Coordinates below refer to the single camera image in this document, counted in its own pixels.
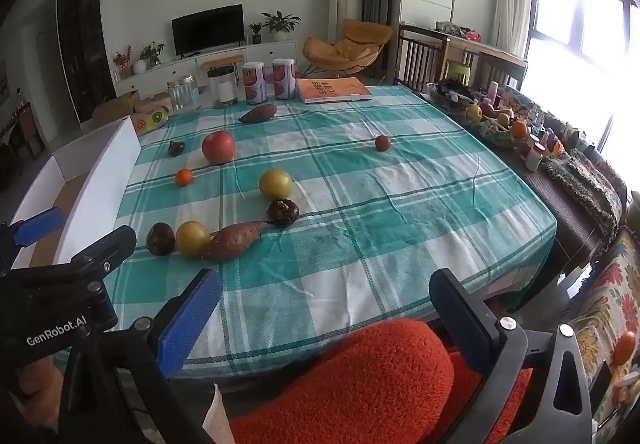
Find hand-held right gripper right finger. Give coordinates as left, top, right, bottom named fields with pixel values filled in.
left=429, top=268, right=594, bottom=444

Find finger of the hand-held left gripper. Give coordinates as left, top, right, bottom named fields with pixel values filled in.
left=69, top=225, right=137, bottom=276
left=0, top=208, right=67, bottom=251

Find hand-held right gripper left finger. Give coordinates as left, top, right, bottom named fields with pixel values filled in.
left=59, top=268, right=223, bottom=444

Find white cardboard box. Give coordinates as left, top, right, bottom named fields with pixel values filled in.
left=9, top=116, right=142, bottom=270

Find yellow round fruit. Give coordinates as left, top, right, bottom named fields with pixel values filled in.
left=258, top=168, right=293, bottom=200
left=175, top=221, right=211, bottom=258

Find red apple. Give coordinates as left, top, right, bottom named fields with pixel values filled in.
left=201, top=130, right=237, bottom=165

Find person's left hand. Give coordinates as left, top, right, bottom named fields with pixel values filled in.
left=10, top=356, right=68, bottom=425

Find sweet potato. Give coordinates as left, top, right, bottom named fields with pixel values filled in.
left=238, top=104, right=278, bottom=124
left=202, top=220, right=269, bottom=261

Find orange fuzzy cushion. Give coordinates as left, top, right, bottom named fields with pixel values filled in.
left=227, top=319, right=533, bottom=444

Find teal plaid tablecloth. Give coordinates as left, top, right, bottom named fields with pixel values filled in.
left=52, top=85, right=558, bottom=377

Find kiwi print pouch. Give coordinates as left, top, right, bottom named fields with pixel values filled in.
left=134, top=106, right=172, bottom=134

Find brown cardboard box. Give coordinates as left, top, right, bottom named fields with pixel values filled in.
left=92, top=90, right=141, bottom=125

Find floral sofa cover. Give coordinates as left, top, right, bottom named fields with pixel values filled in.
left=565, top=224, right=640, bottom=444

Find orange fruit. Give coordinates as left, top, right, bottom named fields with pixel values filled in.
left=612, top=330, right=637, bottom=367

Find glass jar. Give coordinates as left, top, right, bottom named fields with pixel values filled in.
left=167, top=75, right=200, bottom=115

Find white television cabinet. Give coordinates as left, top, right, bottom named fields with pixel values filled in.
left=114, top=40, right=298, bottom=97

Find patterned throw blanket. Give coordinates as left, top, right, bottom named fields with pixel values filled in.
left=542, top=144, right=626, bottom=240

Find red flowers in pot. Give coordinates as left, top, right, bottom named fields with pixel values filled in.
left=112, top=45, right=132, bottom=80

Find black glass cabinet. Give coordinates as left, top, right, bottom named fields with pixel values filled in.
left=56, top=0, right=117, bottom=125

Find bowl of fruit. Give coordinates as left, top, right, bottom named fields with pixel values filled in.
left=465, top=104, right=531, bottom=147

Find clear container with black lid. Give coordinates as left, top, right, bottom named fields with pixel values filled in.
left=207, top=65, right=238, bottom=109

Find green plant in glass vase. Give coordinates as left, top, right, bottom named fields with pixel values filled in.
left=140, top=42, right=166, bottom=69

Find wooden stool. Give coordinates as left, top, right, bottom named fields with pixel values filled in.
left=200, top=55, right=245, bottom=75

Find pink labelled can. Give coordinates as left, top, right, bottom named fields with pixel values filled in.
left=272, top=58, right=298, bottom=100
left=242, top=62, right=267, bottom=105

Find black basket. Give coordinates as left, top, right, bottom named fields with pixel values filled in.
left=429, top=80, right=478, bottom=111

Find black television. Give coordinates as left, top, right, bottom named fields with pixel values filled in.
left=171, top=4, right=246, bottom=57

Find green plastic stool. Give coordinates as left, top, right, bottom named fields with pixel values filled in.
left=442, top=60, right=472, bottom=85

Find dark wooden chair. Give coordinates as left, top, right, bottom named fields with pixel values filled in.
left=397, top=24, right=451, bottom=92
left=470, top=49, right=528, bottom=92

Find orange book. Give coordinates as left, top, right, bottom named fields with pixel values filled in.
left=296, top=77, right=374, bottom=105

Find large green potted plant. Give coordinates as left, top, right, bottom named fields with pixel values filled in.
left=262, top=11, right=302, bottom=42

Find orange lounge chair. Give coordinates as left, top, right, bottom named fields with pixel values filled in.
left=302, top=19, right=396, bottom=79

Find window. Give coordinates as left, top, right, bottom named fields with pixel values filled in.
left=520, top=0, right=640, bottom=175

